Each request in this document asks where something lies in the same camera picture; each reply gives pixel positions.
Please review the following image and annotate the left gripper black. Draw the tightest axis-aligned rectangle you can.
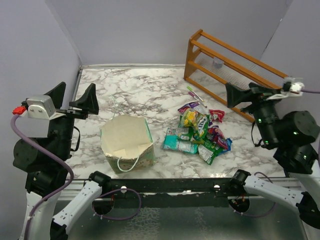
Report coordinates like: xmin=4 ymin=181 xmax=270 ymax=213
xmin=45 ymin=80 xmax=99 ymax=160

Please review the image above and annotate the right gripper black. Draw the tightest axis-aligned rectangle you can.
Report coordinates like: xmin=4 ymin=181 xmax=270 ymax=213
xmin=224 ymin=81 xmax=282 ymax=146

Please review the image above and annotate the red snack packet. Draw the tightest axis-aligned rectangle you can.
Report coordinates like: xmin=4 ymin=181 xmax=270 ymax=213
xmin=209 ymin=109 xmax=225 ymax=123

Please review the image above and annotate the berries purple snack packet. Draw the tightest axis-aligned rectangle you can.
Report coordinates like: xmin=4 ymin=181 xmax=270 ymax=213
xmin=206 ymin=125 xmax=229 ymax=150

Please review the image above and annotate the green snack packet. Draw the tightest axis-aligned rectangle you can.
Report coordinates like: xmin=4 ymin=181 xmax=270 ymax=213
xmin=180 ymin=108 xmax=210 ymax=144
xmin=197 ymin=141 xmax=224 ymax=166

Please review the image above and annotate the green printed paper bag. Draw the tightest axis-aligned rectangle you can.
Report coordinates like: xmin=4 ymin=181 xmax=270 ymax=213
xmin=99 ymin=97 xmax=156 ymax=174

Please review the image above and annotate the teal snack packet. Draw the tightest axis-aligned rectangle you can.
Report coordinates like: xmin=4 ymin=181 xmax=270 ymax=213
xmin=161 ymin=127 xmax=198 ymax=154

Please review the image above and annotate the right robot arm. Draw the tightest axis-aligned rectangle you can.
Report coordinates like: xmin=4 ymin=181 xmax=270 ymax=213
xmin=225 ymin=78 xmax=320 ymax=229

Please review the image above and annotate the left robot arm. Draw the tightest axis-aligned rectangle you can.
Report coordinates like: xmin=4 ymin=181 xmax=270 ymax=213
xmin=10 ymin=82 xmax=111 ymax=240

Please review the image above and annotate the small item on shelf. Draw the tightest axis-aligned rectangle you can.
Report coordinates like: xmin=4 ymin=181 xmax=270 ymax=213
xmin=212 ymin=57 xmax=224 ymax=69

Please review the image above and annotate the orange wooden shelf rack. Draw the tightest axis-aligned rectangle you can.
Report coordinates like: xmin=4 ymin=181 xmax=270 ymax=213
xmin=183 ymin=29 xmax=294 ymax=123

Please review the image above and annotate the blue snack packet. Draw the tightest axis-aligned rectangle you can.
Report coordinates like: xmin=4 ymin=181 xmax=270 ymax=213
xmin=225 ymin=138 xmax=233 ymax=152

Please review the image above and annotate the magenta cap marker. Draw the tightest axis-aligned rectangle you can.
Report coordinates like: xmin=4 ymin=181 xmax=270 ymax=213
xmin=188 ymin=91 xmax=208 ymax=109

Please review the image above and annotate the green cap marker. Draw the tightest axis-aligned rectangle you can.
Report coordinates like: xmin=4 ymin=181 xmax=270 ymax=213
xmin=187 ymin=86 xmax=205 ymax=103

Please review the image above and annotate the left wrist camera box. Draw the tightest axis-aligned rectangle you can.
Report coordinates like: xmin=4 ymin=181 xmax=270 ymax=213
xmin=26 ymin=95 xmax=65 ymax=121

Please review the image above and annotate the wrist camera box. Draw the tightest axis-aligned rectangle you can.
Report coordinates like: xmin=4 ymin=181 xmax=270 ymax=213
xmin=26 ymin=95 xmax=65 ymax=121
xmin=281 ymin=76 xmax=305 ymax=97

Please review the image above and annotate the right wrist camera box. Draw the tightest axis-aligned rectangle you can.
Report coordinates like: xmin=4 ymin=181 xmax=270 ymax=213
xmin=281 ymin=76 xmax=305 ymax=97

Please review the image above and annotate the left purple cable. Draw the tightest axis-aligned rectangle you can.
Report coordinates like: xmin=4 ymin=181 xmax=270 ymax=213
xmin=11 ymin=106 xmax=75 ymax=240

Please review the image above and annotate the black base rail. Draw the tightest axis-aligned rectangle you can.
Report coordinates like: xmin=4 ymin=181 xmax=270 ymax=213
xmin=92 ymin=174 xmax=251 ymax=210

